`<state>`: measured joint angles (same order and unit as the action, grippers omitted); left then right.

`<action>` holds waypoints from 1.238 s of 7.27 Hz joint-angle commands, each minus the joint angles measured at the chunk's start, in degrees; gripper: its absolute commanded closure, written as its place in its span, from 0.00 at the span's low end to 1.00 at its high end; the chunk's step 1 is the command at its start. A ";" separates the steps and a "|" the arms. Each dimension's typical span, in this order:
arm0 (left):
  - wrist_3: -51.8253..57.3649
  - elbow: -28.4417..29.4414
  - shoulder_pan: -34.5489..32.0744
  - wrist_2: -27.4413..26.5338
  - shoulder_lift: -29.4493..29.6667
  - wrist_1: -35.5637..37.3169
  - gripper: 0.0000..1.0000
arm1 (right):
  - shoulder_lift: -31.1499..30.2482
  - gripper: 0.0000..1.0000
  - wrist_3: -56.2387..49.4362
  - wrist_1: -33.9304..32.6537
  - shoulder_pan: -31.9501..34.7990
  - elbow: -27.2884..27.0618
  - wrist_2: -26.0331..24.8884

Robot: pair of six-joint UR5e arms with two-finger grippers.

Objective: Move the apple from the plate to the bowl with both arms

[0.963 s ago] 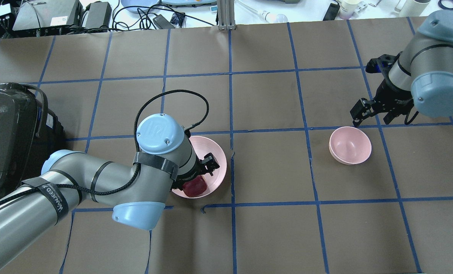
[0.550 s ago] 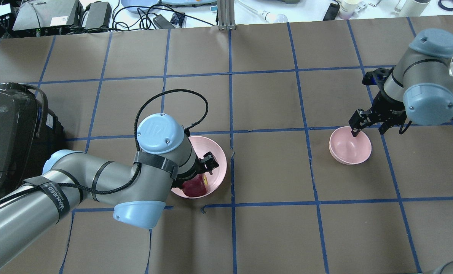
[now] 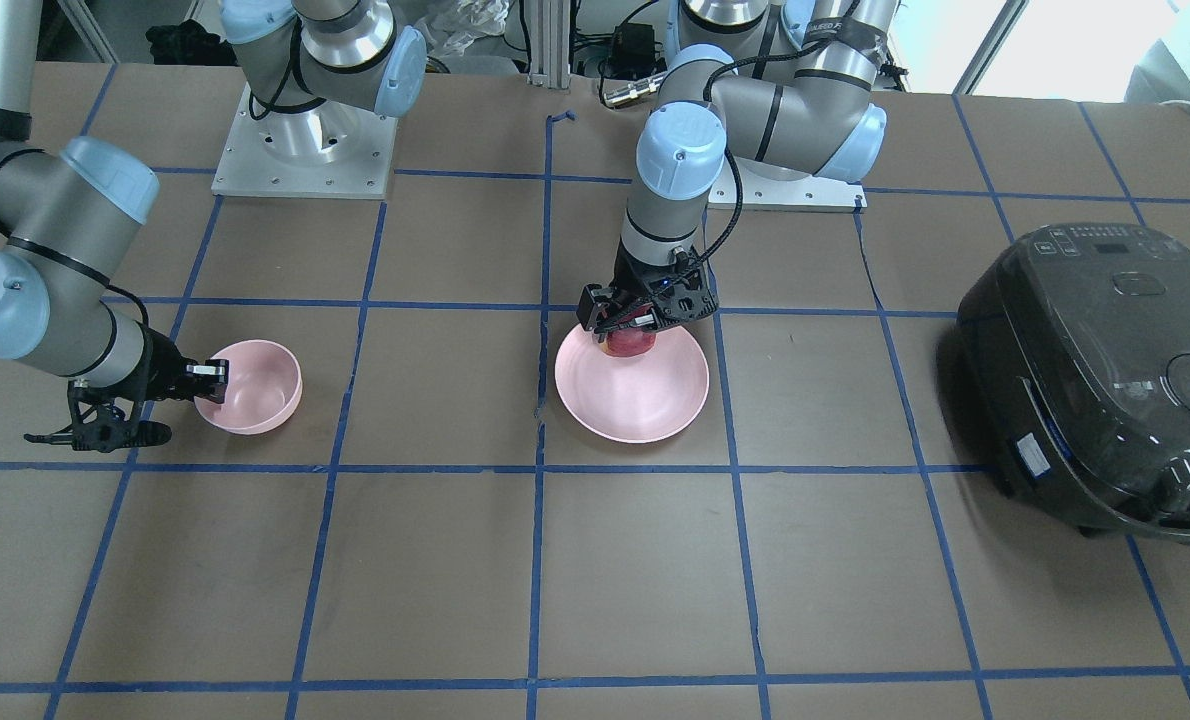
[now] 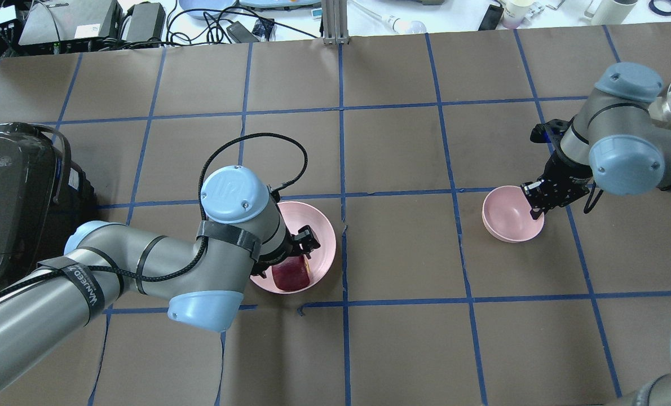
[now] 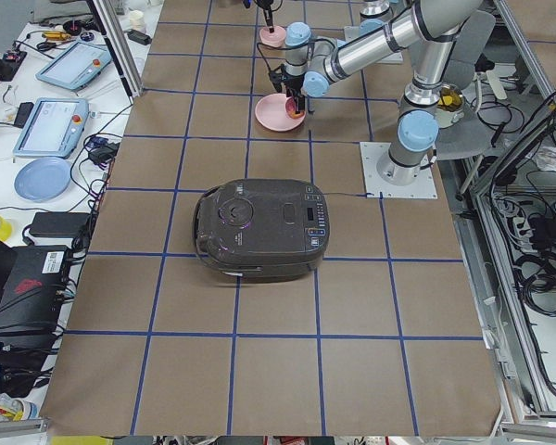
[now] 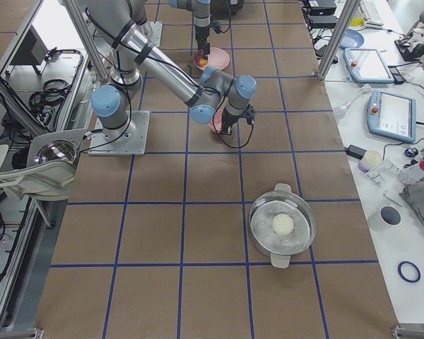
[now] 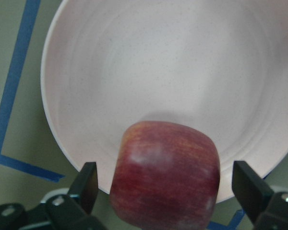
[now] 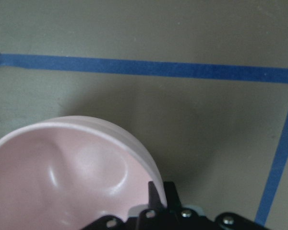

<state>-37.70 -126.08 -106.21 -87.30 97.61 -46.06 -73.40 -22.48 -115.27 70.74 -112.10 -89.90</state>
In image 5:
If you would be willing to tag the blue teach pendant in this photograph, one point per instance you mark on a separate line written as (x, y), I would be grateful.
(53, 129)
(76, 66)

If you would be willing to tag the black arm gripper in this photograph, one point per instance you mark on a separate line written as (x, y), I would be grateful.
(293, 84)

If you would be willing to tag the dark grey rice cooker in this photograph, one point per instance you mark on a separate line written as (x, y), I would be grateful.
(262, 228)

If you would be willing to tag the blue teach pendant upper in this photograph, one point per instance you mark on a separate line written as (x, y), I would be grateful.
(76, 66)

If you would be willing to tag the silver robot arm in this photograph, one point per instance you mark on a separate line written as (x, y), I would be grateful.
(313, 63)
(371, 10)

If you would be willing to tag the blue teach pendant lower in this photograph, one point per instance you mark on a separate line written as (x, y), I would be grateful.
(53, 129)

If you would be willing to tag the pink plate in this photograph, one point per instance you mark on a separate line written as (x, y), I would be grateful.
(271, 113)

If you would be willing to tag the red apple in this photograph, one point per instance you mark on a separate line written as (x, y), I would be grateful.
(292, 109)

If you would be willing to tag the blue plate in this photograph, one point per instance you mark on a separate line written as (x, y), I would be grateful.
(43, 179)

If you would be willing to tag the pink bowl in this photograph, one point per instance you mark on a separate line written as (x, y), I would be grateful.
(272, 37)

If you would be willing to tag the black power adapter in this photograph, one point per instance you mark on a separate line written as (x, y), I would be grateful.
(55, 225)

